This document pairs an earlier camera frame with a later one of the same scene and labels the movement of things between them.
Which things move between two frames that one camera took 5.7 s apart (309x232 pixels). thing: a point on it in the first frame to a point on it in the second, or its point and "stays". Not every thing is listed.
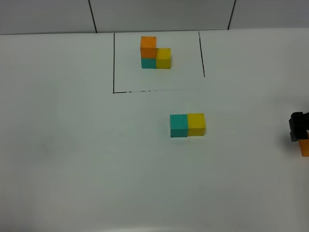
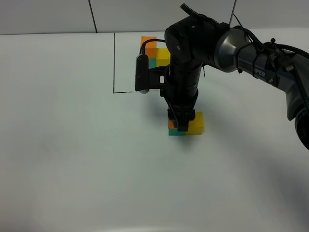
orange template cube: [148, 47] stays
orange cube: [304, 146] to [171, 122]
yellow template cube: [163, 58] stays
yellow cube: [196, 124] stays
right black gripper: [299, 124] to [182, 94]
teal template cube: [148, 63] stays
